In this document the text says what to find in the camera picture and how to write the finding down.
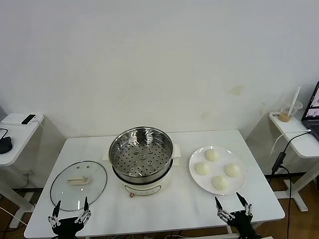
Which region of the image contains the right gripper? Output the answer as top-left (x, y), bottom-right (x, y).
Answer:
top-left (215, 192), bottom-right (262, 239)

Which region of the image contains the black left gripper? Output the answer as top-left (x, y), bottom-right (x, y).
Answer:
top-left (48, 196), bottom-right (92, 239)

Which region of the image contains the glass lid with cream handle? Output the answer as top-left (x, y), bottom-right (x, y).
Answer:
top-left (49, 160), bottom-right (108, 212)

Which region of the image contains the white steamed baozi bun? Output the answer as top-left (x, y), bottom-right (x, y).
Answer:
top-left (223, 163), bottom-right (241, 178)
top-left (194, 161), bottom-right (210, 176)
top-left (204, 149), bottom-right (220, 162)
top-left (211, 175), bottom-right (230, 192)

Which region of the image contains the stainless steel steamer basket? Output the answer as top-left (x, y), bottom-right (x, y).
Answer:
top-left (109, 126), bottom-right (173, 180)

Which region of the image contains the white round plate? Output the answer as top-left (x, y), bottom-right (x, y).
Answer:
top-left (188, 145), bottom-right (248, 195)

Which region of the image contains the white electric cooker pot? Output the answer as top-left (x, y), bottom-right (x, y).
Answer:
top-left (102, 143), bottom-right (181, 199)

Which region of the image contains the white side table with phone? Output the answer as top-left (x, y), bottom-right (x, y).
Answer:
top-left (0, 112), bottom-right (45, 215)

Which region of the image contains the black computer mouse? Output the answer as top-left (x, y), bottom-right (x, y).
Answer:
top-left (0, 136), bottom-right (13, 154)

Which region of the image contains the white side table with laptop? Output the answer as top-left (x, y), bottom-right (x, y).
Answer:
top-left (268, 111), bottom-right (319, 212)

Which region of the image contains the black smartphone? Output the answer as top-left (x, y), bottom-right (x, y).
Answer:
top-left (20, 114), bottom-right (37, 125)

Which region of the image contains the clear plastic drink cup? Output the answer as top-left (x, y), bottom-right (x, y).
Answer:
top-left (278, 100), bottom-right (304, 123)

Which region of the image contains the flat white box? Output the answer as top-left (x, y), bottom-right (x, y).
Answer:
top-left (1, 113), bottom-right (43, 126)

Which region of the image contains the dark open laptop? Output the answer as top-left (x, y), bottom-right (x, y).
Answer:
top-left (301, 80), bottom-right (319, 140)

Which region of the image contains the white drinking straw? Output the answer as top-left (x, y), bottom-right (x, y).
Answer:
top-left (288, 86), bottom-right (302, 118)

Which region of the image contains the black power cable with adapter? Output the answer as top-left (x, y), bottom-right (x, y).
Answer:
top-left (271, 130), bottom-right (314, 239)

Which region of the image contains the white laptop cable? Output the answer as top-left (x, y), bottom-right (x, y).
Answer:
top-left (271, 128), bottom-right (312, 156)

